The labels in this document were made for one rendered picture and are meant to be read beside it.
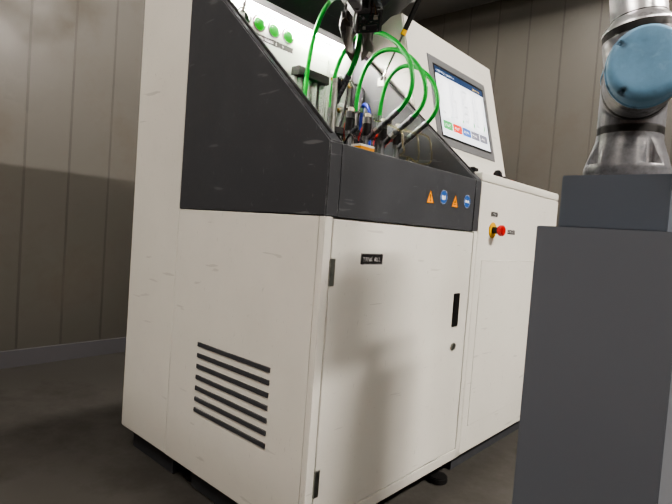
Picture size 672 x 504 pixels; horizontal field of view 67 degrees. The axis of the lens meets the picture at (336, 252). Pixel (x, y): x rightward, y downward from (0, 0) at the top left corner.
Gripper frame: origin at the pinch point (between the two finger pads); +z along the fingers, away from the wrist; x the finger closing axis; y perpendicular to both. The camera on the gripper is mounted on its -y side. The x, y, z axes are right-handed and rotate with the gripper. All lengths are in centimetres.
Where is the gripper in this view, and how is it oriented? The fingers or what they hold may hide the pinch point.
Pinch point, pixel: (356, 54)
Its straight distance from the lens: 139.3
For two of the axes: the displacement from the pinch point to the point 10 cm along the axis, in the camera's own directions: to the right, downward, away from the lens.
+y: 2.5, 7.2, -6.5
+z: -0.4, 6.8, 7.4
